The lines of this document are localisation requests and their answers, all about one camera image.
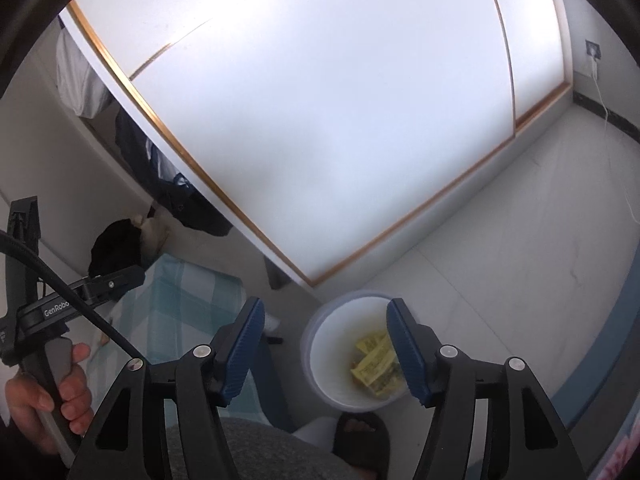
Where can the teal checked tablecloth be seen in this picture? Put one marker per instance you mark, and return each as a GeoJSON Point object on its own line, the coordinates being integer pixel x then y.
{"type": "Point", "coordinates": [181, 305]}

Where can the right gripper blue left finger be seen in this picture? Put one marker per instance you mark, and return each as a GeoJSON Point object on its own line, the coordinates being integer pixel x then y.
{"type": "Point", "coordinates": [237, 351]}

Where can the white trash bin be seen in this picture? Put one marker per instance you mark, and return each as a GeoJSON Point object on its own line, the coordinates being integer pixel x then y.
{"type": "Point", "coordinates": [329, 352]}

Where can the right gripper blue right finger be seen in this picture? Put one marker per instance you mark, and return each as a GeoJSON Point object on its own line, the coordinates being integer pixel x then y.
{"type": "Point", "coordinates": [404, 334]}

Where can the black slipper on foot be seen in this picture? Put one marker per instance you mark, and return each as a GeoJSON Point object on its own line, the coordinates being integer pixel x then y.
{"type": "Point", "coordinates": [363, 442]}

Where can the black hanging backpack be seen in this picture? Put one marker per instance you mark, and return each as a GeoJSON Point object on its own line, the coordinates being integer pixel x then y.
{"type": "Point", "coordinates": [164, 182]}

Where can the wall power socket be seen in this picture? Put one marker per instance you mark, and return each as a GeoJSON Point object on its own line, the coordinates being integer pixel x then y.
{"type": "Point", "coordinates": [593, 50]}

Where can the white sliding wardrobe door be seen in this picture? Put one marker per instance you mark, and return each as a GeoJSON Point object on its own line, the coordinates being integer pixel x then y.
{"type": "Point", "coordinates": [334, 134]}

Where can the large yellow plastic wrapper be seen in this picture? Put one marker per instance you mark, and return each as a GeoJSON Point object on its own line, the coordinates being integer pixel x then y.
{"type": "Point", "coordinates": [375, 366]}

